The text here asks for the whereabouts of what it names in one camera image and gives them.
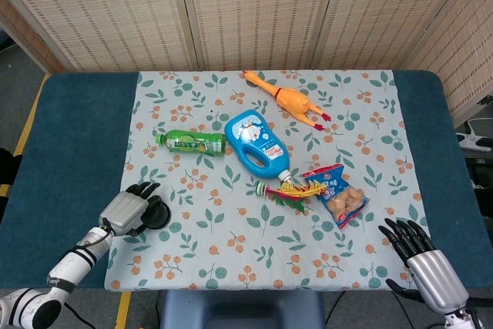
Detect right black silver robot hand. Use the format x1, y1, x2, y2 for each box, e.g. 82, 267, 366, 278
378, 217, 470, 314

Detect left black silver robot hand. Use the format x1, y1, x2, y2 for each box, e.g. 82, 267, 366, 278
99, 181, 165, 237

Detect black bowl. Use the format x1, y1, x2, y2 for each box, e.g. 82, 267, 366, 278
144, 196, 173, 229

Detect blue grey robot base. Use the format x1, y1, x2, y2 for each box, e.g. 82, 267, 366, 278
159, 289, 327, 329

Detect blue felt table cover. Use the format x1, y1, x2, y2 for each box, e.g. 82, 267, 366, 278
0, 70, 493, 290

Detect green tea bottle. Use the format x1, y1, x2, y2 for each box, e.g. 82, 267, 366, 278
155, 129, 227, 157

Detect floral patterned tablecloth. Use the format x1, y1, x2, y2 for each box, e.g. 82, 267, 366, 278
104, 70, 432, 292

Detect black clothing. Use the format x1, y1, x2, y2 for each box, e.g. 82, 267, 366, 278
0, 146, 22, 187

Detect blue snack bag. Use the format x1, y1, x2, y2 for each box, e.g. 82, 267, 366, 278
302, 163, 371, 230

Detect white chair base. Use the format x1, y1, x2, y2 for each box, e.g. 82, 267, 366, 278
456, 116, 493, 149

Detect blue detergent bottle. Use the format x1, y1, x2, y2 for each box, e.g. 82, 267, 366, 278
223, 109, 294, 183

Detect colourful feather shuttlecock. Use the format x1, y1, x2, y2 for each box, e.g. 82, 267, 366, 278
254, 179, 328, 215

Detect yellow rubber chicken toy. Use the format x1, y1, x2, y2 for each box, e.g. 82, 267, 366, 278
242, 70, 332, 133

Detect woven bamboo folding screen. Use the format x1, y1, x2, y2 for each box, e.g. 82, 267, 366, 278
0, 0, 493, 128

